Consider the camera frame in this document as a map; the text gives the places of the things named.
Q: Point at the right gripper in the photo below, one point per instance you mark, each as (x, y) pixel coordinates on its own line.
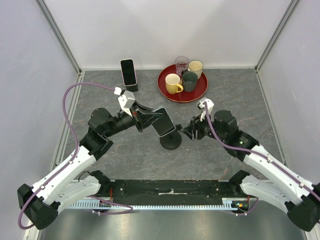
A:
(196, 123)

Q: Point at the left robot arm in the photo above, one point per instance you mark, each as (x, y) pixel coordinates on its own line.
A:
(43, 201)

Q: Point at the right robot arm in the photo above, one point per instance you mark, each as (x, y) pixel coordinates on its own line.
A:
(296, 196)

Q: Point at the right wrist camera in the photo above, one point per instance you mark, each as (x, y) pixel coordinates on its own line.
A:
(205, 105)

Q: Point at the teal cased phone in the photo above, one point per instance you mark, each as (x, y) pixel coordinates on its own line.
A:
(164, 125)

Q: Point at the black folding phone stand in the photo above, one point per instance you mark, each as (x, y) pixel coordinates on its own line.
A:
(132, 88)

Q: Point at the dark green mug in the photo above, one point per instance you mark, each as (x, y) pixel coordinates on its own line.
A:
(189, 81)

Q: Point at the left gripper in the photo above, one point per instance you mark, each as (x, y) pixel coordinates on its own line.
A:
(143, 117)

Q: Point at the red round tray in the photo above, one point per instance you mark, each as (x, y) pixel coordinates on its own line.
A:
(182, 97)

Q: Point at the cream cased phone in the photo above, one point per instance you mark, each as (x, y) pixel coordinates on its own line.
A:
(128, 72)

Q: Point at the clear glass cup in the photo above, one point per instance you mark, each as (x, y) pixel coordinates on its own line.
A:
(181, 64)

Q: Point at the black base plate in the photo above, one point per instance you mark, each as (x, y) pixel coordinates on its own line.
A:
(169, 192)

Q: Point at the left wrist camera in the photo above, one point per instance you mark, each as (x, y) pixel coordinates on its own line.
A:
(126, 99)

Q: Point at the yellow mug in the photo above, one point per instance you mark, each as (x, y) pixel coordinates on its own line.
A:
(172, 84)

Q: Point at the cream mug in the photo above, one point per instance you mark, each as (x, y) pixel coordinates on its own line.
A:
(196, 67)

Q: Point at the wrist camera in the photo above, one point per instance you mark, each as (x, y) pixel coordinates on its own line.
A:
(205, 105)
(126, 99)

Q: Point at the black round base phone holder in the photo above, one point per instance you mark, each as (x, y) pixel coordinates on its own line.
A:
(172, 140)

